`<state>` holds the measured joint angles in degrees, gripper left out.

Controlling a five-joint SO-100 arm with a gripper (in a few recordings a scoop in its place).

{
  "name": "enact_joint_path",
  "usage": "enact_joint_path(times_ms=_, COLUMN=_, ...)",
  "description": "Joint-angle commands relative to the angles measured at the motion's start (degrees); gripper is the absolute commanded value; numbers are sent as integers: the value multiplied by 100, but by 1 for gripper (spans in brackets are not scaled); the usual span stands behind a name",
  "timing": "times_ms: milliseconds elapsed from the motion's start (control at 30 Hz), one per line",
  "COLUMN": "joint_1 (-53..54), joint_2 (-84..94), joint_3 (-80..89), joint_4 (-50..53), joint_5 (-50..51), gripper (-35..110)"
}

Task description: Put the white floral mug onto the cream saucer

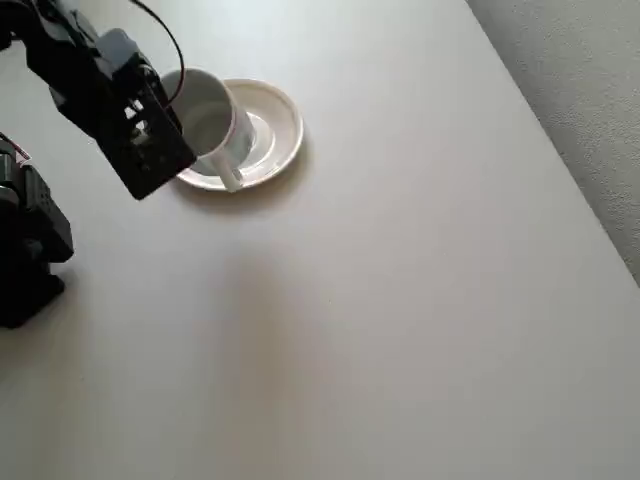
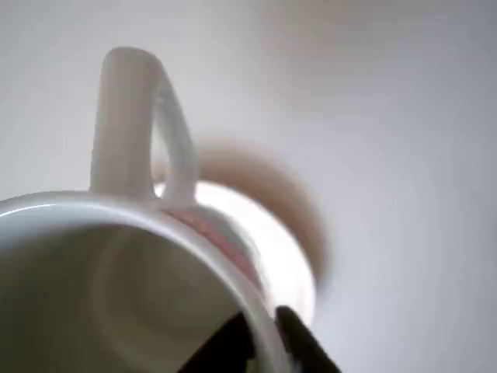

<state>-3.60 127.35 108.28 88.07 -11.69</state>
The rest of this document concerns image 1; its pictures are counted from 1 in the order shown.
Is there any thin black cable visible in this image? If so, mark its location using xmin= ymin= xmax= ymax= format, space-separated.
xmin=130 ymin=0 xmax=187 ymax=110

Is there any cream round saucer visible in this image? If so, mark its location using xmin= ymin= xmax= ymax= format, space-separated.
xmin=174 ymin=78 xmax=305 ymax=192

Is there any white ceramic cup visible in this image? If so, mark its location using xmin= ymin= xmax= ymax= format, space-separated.
xmin=158 ymin=67 xmax=257 ymax=194

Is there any grey gripper camera housing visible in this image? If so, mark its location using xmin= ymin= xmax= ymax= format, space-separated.
xmin=97 ymin=28 xmax=142 ymax=72

